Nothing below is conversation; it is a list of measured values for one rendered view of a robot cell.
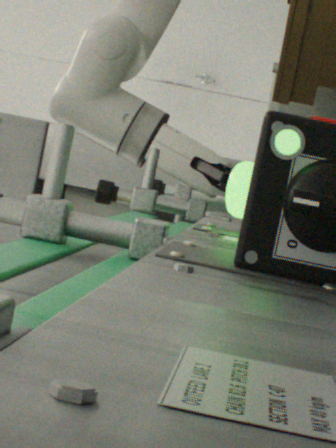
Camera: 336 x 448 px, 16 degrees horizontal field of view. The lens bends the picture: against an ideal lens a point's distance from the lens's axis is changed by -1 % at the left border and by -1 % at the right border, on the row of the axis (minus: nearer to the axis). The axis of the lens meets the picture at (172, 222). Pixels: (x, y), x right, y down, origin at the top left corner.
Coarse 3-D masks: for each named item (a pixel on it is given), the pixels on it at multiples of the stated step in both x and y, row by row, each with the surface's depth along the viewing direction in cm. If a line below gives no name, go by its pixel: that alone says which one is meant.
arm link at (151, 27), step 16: (128, 0) 151; (144, 0) 150; (160, 0) 150; (176, 0) 149; (128, 16) 151; (144, 16) 151; (160, 16) 151; (144, 32) 151; (160, 32) 152; (144, 48) 147; (144, 64) 151; (128, 80) 151
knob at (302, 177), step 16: (320, 160) 56; (304, 176) 55; (320, 176) 55; (288, 192) 56; (304, 192) 54; (320, 192) 55; (288, 208) 55; (304, 208) 54; (320, 208) 54; (288, 224) 56; (304, 224) 55; (320, 224) 55; (304, 240) 55; (320, 240) 55
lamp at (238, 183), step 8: (240, 168) 88; (248, 168) 88; (232, 176) 88; (240, 176) 87; (248, 176) 87; (232, 184) 87; (240, 184) 87; (248, 184) 87; (232, 192) 87; (240, 192) 87; (232, 200) 87; (240, 200) 87; (232, 208) 88; (240, 208) 88; (240, 216) 88
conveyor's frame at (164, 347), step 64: (64, 320) 31; (128, 320) 33; (192, 320) 36; (256, 320) 39; (320, 320) 43; (0, 384) 22; (64, 384) 21; (128, 384) 24; (192, 384) 25; (256, 384) 27; (320, 384) 28
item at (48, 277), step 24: (120, 216) 115; (144, 216) 124; (24, 240) 70; (72, 240) 77; (0, 264) 55; (24, 264) 58; (48, 264) 63; (72, 264) 65; (96, 264) 68; (120, 264) 67; (0, 288) 50; (24, 288) 51; (48, 288) 53; (72, 288) 52; (24, 312) 43; (48, 312) 44
